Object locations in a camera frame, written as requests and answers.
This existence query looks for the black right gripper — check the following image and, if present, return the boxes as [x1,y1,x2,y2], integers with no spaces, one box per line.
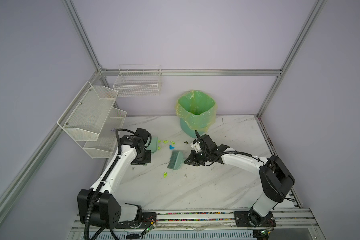
[182,150,209,166]

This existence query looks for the green plastic dustpan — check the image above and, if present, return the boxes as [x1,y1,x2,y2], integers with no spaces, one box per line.
[146,136,158,154]

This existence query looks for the green hand brush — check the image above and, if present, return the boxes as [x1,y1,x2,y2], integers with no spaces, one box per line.
[167,151,184,171]

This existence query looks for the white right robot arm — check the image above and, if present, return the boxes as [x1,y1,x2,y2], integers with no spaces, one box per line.
[185,131,296,227]

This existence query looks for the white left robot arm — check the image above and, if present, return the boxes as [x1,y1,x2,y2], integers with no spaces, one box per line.
[77,128,152,232]

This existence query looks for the green trash bin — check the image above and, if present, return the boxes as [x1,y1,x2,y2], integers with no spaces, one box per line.
[175,89,217,139]

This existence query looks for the yellow-green bin liner bag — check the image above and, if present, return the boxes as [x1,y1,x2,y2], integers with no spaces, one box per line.
[175,89,217,133]

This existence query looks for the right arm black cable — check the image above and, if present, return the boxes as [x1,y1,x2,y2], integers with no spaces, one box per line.
[194,130,298,202]

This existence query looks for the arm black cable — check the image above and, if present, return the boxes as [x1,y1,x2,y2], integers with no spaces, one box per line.
[83,128,137,240]
[194,130,298,202]

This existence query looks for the white mesh wall shelf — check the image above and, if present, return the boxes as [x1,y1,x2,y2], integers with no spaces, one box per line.
[57,82,127,159]

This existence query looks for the white wire wall basket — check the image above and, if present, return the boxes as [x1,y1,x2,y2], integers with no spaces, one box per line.
[113,65,162,97]

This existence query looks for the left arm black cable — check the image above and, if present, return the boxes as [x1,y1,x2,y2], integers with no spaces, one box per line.
[83,128,137,240]

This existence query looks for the aluminium frame post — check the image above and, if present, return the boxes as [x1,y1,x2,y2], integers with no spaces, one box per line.
[62,0,102,72]

